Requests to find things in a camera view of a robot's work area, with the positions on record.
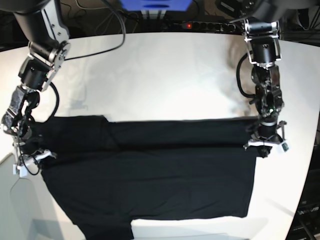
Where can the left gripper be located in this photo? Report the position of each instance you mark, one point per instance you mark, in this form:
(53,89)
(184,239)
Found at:
(265,136)

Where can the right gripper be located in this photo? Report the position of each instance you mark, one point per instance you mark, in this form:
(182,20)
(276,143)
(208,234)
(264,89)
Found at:
(26,154)

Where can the black T-shirt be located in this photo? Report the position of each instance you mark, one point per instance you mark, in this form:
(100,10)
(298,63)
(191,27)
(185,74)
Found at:
(107,174)

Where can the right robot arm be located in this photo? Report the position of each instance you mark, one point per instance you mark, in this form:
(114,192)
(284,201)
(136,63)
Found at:
(41,22)

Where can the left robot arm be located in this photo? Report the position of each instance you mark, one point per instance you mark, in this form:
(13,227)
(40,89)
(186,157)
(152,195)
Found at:
(260,24)

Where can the white bin at table corner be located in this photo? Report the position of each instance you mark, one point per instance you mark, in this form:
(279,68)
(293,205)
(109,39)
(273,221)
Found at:
(27,210)

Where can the black power strip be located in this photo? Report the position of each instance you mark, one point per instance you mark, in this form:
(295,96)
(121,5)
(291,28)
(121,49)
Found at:
(206,27)

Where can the blue plastic box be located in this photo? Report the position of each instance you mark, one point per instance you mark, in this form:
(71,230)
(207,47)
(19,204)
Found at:
(167,5)

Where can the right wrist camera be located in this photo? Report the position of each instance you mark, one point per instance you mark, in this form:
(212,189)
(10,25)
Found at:
(20,170)

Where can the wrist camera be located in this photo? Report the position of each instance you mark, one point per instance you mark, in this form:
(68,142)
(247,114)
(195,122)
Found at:
(282,147)
(20,170)

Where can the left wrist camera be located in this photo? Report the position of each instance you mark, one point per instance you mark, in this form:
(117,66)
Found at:
(282,147)

